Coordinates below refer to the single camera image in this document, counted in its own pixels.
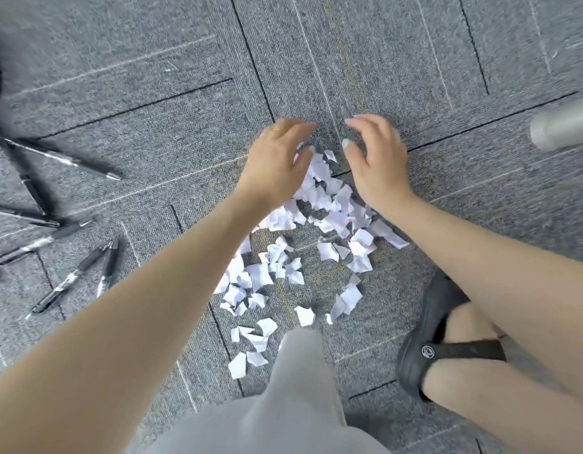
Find person's right hand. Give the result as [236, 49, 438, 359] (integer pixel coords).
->
[342, 113, 418, 219]

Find black rubber clog shoe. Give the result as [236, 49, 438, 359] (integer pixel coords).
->
[396, 269, 508, 403]

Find person's bare leg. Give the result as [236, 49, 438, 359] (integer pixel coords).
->
[421, 302, 583, 454]

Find person's right forearm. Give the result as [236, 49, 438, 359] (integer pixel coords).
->
[379, 194, 583, 413]

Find silver metal tube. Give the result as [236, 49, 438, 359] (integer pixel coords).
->
[530, 93, 583, 152]

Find scatter of black pens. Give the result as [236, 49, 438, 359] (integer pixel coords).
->
[0, 136, 125, 322]

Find person's left hand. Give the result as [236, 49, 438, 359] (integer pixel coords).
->
[234, 117, 319, 210]

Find pile of white paper scraps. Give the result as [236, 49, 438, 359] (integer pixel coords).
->
[213, 142, 410, 381]

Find light grey trousers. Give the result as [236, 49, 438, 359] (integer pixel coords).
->
[145, 327, 392, 454]

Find person's left forearm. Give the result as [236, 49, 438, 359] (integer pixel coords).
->
[0, 183, 279, 454]

